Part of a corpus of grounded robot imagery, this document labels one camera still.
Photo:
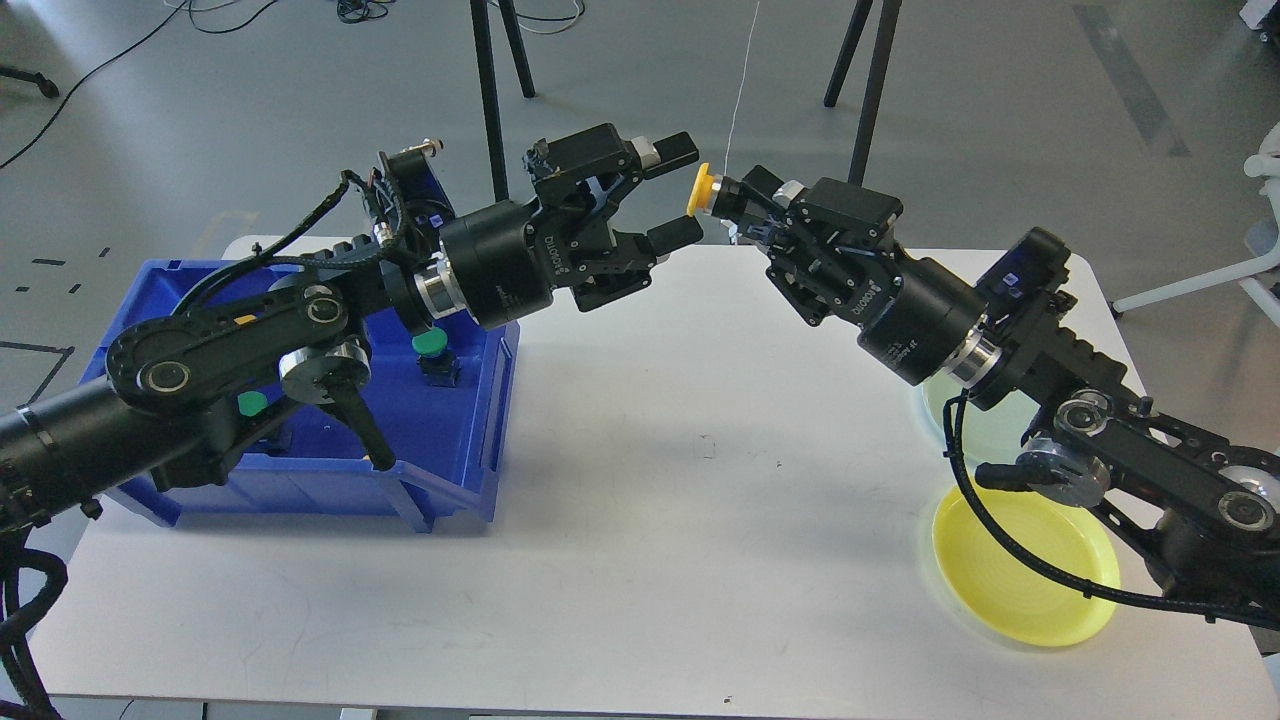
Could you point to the yellow plate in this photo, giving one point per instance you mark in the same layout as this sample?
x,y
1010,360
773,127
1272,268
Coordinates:
x,y
1001,591

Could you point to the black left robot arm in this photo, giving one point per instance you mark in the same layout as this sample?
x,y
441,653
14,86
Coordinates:
x,y
185,394

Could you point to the white chair base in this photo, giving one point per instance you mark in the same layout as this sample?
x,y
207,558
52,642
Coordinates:
x,y
1261,240

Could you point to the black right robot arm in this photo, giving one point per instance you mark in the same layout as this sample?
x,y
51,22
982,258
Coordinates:
x,y
1201,511

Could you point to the black tripod leg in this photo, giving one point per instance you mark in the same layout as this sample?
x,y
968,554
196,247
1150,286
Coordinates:
x,y
877,72
487,77

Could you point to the blue plastic bin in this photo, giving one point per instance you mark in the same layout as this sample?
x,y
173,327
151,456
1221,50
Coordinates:
x,y
447,441

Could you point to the green push button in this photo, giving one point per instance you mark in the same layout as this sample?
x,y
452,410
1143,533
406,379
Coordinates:
x,y
437,362
277,441

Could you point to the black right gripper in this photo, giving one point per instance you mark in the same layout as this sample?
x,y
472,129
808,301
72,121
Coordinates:
x,y
833,253

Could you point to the pale green plate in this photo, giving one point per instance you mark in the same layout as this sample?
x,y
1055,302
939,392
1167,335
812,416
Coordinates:
x,y
995,435

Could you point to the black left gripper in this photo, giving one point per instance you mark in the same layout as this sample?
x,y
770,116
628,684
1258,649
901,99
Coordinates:
x,y
504,262

